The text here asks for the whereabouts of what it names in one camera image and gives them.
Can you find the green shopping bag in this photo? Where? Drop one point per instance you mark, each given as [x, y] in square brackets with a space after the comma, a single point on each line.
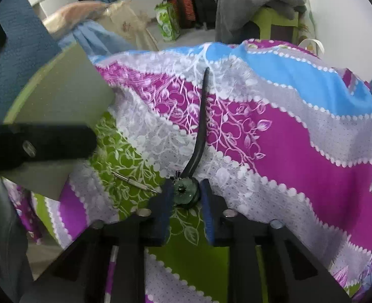
[167, 22]

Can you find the green plastic stool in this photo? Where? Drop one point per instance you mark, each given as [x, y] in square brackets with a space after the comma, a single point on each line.
[274, 19]

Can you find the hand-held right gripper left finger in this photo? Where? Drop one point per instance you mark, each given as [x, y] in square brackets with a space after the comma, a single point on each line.
[160, 221]

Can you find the small metal screwdriver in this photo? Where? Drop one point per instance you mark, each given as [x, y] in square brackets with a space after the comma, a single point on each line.
[132, 181]

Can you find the light blue cloth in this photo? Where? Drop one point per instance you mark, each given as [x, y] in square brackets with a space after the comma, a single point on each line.
[94, 38]

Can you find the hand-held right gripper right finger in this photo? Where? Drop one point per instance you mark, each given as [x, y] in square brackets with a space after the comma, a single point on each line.
[208, 221]

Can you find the white cardboard box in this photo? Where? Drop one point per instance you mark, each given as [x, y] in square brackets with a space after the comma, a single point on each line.
[63, 94]

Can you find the black suitcase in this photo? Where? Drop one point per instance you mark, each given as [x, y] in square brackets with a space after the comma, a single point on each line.
[201, 3]

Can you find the white ribbon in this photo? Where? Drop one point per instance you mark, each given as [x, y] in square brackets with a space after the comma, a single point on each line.
[315, 45]

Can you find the striped floral bed sheet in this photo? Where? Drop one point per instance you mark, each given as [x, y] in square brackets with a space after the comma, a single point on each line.
[283, 132]

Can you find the grey trouser leg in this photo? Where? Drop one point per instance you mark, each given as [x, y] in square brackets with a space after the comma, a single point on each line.
[3, 243]

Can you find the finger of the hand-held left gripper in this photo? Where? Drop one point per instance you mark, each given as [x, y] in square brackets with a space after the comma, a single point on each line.
[47, 145]

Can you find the red suitcase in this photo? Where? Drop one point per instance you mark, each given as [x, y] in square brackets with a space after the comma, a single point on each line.
[182, 9]

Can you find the beige tote bag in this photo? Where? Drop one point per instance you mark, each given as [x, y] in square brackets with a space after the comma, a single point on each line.
[129, 25]

